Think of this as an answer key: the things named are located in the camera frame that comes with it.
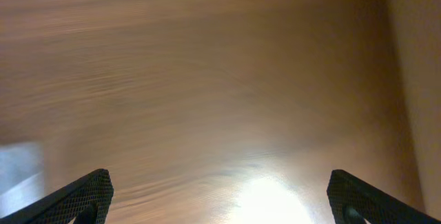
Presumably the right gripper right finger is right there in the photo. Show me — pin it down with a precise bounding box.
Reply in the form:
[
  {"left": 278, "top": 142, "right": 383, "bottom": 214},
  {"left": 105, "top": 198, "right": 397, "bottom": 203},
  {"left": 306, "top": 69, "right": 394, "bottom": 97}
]
[{"left": 327, "top": 170, "right": 440, "bottom": 224}]

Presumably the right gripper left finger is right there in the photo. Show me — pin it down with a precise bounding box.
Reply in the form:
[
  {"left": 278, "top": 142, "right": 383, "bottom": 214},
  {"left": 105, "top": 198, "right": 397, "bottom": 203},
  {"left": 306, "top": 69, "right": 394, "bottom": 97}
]
[{"left": 1, "top": 169, "right": 114, "bottom": 224}]

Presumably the clear plastic container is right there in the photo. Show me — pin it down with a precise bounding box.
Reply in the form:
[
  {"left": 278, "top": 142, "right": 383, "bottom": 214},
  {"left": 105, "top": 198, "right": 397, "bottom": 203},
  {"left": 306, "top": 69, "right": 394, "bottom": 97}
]
[{"left": 1, "top": 142, "right": 45, "bottom": 217}]

